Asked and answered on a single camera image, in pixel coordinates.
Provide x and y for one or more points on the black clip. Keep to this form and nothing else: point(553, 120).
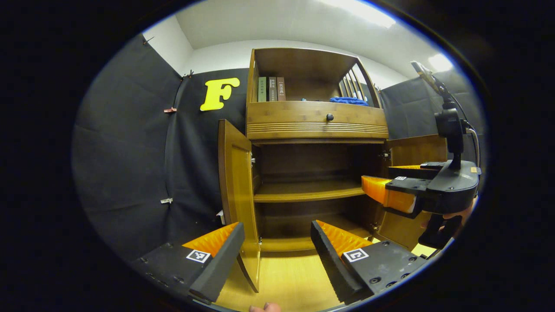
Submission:
point(188, 75)

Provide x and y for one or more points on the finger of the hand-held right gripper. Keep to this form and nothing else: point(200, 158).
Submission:
point(416, 171)
point(390, 193)

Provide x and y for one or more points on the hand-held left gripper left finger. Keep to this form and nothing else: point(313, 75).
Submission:
point(217, 264)

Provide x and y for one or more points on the long ceiling light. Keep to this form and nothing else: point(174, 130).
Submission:
point(364, 12)

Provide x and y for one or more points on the small ceiling light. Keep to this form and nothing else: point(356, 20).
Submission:
point(440, 63)

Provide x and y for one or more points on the wooden double-door shoe cabinet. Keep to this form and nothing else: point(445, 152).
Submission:
point(303, 65)

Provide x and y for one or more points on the blue cloth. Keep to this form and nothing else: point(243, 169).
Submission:
point(349, 101)

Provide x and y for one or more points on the white book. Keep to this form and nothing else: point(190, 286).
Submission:
point(221, 217)

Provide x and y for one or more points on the wooden drawer with black knob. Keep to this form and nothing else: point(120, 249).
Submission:
point(295, 115)

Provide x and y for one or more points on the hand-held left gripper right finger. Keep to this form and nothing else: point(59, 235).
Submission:
point(331, 260)

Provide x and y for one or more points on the red clip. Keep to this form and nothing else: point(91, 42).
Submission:
point(170, 110)

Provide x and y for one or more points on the green book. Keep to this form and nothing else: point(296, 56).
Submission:
point(262, 89)

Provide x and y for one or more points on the dark brown book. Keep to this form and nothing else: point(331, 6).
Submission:
point(272, 89)

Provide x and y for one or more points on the black backdrop cloth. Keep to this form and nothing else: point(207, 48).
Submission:
point(412, 108)
point(125, 164)

